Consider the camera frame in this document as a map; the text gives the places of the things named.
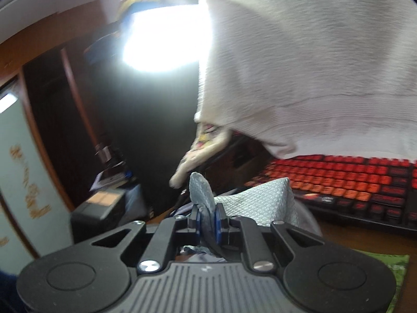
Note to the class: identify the grey-green cleaning cloth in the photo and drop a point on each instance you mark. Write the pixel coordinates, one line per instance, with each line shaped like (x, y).
(260, 202)

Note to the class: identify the frosted glass door gold print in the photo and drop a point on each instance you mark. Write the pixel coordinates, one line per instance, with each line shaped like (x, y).
(26, 169)

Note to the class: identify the yellow and blue blurred object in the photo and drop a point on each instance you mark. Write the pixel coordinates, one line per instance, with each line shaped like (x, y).
(140, 1)

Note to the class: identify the dark wooden cabinet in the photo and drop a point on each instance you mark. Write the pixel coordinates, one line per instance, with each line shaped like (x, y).
(130, 120)

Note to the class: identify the cream cartoon printed towel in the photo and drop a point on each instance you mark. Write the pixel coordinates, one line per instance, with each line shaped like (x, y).
(202, 143)

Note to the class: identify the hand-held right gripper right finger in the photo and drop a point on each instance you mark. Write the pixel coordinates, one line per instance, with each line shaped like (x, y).
(218, 228)

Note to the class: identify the large white towel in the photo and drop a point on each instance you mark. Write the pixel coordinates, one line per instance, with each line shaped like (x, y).
(293, 55)

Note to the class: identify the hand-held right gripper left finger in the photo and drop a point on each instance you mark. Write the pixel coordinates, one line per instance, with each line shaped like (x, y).
(197, 225)

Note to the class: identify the black keyboard with red keys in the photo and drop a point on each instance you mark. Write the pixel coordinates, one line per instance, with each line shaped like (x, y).
(325, 182)

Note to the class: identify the green leaf printed mat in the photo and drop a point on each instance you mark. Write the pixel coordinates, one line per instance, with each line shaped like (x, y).
(394, 267)

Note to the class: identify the black box with tan top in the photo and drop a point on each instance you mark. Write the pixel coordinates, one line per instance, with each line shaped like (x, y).
(91, 218)

